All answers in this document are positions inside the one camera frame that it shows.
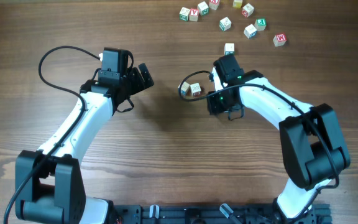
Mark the green A wooden block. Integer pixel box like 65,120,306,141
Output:
224,43,235,55

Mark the green F wooden block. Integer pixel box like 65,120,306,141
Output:
254,18,267,31

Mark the red O wooden block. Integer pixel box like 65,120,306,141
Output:
242,3,254,17

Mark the blue H wooden block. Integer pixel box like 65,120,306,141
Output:
178,82,190,96

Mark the right black cable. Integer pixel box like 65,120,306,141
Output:
178,70,341,222

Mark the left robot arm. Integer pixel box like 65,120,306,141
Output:
3,47,154,223

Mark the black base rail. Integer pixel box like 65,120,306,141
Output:
110,203,332,224

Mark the left black cable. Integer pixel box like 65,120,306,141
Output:
2,45,101,224

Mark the green P wooden block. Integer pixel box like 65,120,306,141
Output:
219,17,232,32

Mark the blue edged wooden block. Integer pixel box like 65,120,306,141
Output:
244,24,257,39

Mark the green N wooden block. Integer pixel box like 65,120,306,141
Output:
179,7,190,21

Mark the black cable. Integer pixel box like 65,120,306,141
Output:
178,70,341,222
2,45,101,224

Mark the green letter block top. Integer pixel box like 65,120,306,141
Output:
198,1,209,16

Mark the yellow wooden block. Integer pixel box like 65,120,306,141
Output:
232,0,243,9

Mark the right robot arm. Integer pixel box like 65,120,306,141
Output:
207,54,351,223

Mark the red edged wooden block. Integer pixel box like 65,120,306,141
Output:
190,83,202,96

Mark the red X wooden block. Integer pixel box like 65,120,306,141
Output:
209,0,220,10

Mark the red M wooden block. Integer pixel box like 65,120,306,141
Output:
273,33,287,47

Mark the red A wooden block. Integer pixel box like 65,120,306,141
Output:
189,8,199,22

